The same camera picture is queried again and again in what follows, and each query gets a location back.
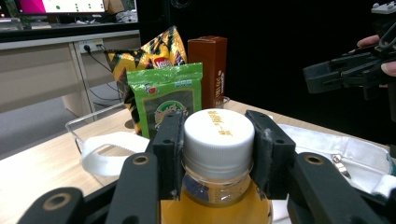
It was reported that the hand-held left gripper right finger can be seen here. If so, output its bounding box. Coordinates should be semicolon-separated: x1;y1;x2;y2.
245;109;297;200

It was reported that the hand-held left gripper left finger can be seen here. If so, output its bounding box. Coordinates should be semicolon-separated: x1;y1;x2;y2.
152;111;188;201

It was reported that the orange juice bottle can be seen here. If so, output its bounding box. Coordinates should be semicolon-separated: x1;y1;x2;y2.
160;107;275;224

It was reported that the green snack packet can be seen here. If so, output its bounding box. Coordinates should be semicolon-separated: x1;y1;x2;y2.
126;62;204;140

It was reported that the white green tote bag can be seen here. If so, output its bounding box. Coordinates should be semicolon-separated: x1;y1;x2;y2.
81;123;396;224

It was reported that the clear plastic tray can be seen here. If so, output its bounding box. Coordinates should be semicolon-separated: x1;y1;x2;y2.
64;96;232;162

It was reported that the brown biscuit box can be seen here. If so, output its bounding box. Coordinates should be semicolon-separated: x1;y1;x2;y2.
187;35;228;110

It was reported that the yellow black chip bag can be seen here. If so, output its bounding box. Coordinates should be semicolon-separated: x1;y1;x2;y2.
106;25;189;135

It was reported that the black curtain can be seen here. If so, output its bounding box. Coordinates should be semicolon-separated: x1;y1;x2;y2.
136;0;396;147

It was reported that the white power socket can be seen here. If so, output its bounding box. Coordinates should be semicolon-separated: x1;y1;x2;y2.
78;39;106;53

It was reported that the brown cardboard box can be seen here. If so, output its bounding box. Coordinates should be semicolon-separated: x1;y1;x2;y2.
104;0;126;14

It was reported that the beige desk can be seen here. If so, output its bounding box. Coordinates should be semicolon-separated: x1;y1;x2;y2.
0;29;142;119

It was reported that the computer monitor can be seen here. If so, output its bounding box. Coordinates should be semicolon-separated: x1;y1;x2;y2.
13;0;106;15

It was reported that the black cable bundle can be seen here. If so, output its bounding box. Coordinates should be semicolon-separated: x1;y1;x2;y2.
83;45;125;109

